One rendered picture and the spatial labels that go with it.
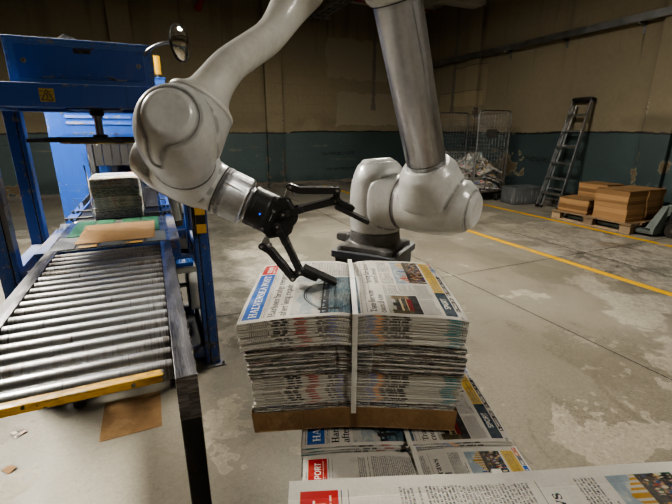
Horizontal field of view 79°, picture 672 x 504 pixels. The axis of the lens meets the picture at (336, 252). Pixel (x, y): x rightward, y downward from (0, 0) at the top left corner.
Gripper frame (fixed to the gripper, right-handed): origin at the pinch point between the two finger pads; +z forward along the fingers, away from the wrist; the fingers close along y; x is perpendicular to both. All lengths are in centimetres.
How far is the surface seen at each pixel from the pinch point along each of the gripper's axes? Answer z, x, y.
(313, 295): -2.7, 6.0, 9.0
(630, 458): 165, -60, 43
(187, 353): -20, -19, 47
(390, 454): 19.3, 19.7, 24.2
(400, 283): 12.6, 0.9, 1.2
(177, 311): -30, -45, 52
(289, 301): -6.3, 7.8, 11.2
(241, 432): 14, -84, 120
